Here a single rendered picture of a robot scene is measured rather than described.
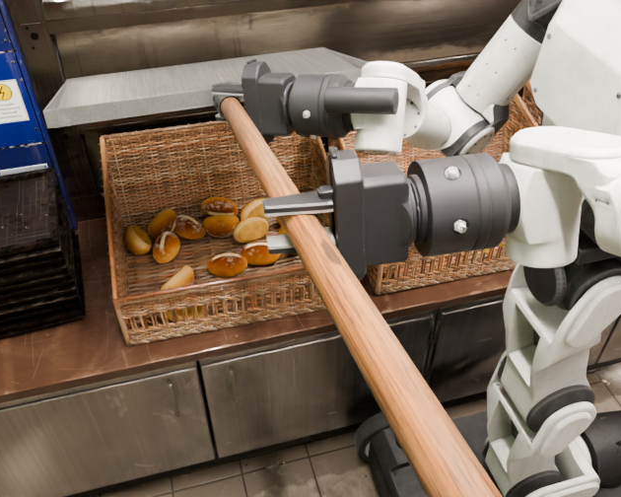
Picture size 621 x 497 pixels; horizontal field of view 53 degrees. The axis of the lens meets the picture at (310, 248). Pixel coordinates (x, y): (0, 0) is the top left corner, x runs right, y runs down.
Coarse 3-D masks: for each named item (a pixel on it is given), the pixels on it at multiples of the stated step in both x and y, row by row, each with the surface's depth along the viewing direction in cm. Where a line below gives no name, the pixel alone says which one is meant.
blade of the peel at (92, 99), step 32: (192, 64) 130; (224, 64) 127; (288, 64) 123; (320, 64) 121; (352, 64) 119; (64, 96) 112; (96, 96) 111; (128, 96) 109; (160, 96) 97; (192, 96) 99
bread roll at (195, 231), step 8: (184, 216) 164; (192, 216) 164; (176, 224) 164; (184, 224) 163; (192, 224) 163; (200, 224) 164; (176, 232) 165; (184, 232) 163; (192, 232) 163; (200, 232) 163
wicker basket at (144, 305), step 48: (144, 144) 158; (192, 144) 161; (288, 144) 167; (144, 192) 164; (192, 192) 167; (240, 192) 170; (144, 288) 152; (192, 288) 133; (240, 288) 136; (288, 288) 140; (144, 336) 139
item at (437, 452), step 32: (256, 128) 78; (256, 160) 68; (288, 192) 58; (288, 224) 54; (320, 256) 47; (320, 288) 45; (352, 288) 42; (352, 320) 40; (384, 320) 40; (352, 352) 38; (384, 352) 36; (384, 384) 34; (416, 384) 34; (384, 416) 34; (416, 416) 31; (448, 416) 32; (416, 448) 30; (448, 448) 29; (448, 480) 28; (480, 480) 28
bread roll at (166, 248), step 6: (162, 234) 159; (168, 234) 159; (174, 234) 161; (156, 240) 159; (162, 240) 157; (168, 240) 157; (174, 240) 159; (156, 246) 157; (162, 246) 156; (168, 246) 157; (174, 246) 158; (156, 252) 156; (162, 252) 156; (168, 252) 156; (174, 252) 158; (156, 258) 157; (162, 258) 156; (168, 258) 157
